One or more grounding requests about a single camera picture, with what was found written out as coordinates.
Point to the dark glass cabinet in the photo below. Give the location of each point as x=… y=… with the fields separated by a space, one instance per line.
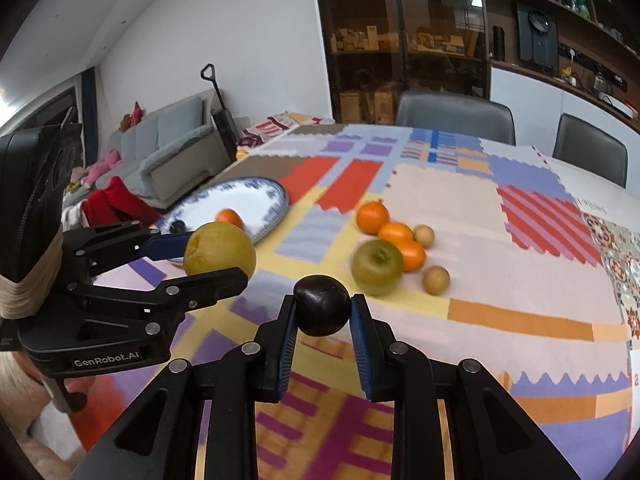
x=378 y=49

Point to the grey chair right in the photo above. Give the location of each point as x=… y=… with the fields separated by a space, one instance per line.
x=589 y=148

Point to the dark plum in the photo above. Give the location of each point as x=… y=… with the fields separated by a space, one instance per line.
x=177 y=227
x=322 y=305

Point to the pink plush toy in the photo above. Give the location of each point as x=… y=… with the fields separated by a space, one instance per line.
x=111 y=160

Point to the yellow-green pear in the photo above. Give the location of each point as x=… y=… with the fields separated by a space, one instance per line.
x=217 y=246

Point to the brown kiwi front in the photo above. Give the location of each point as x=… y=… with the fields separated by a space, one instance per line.
x=435 y=280

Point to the grey chair left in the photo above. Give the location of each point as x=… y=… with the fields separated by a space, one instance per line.
x=456 y=113

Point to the orange mandarin back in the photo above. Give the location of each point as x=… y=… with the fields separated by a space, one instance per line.
x=371 y=216

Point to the black wall coffee machine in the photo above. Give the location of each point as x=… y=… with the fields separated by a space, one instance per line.
x=537 y=37

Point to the brown kiwi back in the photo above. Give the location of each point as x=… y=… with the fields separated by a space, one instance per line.
x=424 y=235

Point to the orange mandarin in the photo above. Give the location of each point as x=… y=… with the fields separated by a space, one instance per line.
x=413 y=255
x=395 y=232
x=371 y=216

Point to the orange mandarin front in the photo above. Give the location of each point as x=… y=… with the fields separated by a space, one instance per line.
x=413 y=255

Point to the colourful patchwork tablecloth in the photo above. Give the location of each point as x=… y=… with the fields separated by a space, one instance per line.
x=529 y=296

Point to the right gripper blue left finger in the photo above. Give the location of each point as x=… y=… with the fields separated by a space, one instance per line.
x=157 y=436

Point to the grey chair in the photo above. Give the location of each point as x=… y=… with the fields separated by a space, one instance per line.
x=589 y=148
x=456 y=113

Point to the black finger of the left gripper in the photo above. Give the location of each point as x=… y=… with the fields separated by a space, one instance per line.
x=169 y=299

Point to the large orange front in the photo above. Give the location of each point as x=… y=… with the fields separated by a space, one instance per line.
x=230 y=216

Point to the brown kiwi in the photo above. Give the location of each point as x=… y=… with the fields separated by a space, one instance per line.
x=435 y=280
x=424 y=235

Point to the black upright vacuum cleaner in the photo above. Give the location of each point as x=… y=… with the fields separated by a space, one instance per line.
x=221 y=115

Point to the blue white porcelain plate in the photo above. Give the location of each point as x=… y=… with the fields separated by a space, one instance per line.
x=260 y=202

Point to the grey sofa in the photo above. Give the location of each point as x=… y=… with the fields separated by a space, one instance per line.
x=169 y=153

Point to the small kids table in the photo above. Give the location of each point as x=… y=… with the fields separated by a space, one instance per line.
x=273 y=126

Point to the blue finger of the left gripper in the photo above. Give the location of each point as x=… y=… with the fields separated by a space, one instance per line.
x=155 y=245

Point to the floral patterned mat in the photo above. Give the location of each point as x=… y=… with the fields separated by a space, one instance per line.
x=619 y=248

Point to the red cloth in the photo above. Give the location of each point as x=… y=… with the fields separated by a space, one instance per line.
x=116 y=204

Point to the green apple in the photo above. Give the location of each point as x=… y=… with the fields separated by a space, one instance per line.
x=377 y=267

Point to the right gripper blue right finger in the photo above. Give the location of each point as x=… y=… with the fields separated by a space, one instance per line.
x=443 y=410

